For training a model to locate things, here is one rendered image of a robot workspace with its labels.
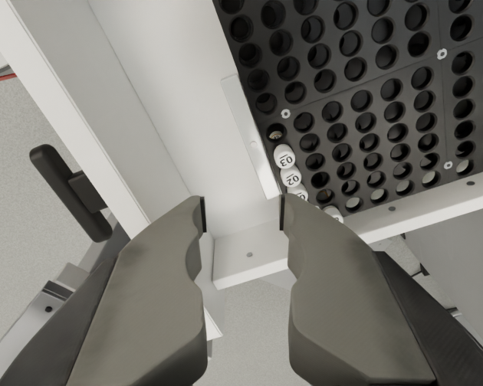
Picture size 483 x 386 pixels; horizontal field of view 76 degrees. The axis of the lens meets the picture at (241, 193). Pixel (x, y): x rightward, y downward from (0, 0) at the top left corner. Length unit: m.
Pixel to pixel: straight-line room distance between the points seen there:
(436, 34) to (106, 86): 0.19
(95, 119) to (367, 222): 0.21
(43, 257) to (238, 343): 1.06
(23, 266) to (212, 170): 1.49
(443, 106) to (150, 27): 0.20
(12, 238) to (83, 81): 1.45
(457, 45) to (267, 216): 0.19
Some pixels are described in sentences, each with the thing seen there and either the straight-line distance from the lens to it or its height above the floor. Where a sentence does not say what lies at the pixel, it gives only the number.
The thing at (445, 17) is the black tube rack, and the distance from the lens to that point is 0.22.
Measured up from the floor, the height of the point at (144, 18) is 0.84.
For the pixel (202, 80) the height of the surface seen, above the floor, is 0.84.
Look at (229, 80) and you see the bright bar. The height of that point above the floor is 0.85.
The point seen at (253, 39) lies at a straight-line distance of 0.19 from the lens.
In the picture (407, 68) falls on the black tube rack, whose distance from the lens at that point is 0.21.
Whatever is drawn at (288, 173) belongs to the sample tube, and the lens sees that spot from 0.20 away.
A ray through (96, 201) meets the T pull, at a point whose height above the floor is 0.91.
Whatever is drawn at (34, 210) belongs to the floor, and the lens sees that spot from 1.49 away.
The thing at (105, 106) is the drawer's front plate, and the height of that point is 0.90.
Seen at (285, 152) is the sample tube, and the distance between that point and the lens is 0.19.
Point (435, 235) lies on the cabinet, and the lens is 0.68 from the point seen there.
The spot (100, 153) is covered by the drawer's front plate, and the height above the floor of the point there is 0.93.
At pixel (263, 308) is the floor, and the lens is 1.67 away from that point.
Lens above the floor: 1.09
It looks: 61 degrees down
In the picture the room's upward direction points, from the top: 175 degrees clockwise
